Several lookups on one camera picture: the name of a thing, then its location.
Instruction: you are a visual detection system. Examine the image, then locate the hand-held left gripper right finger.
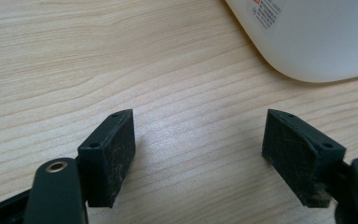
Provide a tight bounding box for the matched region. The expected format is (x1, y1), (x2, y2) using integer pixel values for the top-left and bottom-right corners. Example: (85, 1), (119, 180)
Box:
(261, 108), (347, 209)

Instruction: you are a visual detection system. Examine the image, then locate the white plastic bin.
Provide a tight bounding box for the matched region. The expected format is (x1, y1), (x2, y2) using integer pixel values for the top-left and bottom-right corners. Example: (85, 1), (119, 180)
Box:
(224, 0), (358, 84)

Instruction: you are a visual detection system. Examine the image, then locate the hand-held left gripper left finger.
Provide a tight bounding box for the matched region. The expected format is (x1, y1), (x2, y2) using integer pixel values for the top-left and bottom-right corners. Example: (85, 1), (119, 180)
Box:
(77, 108), (137, 209)

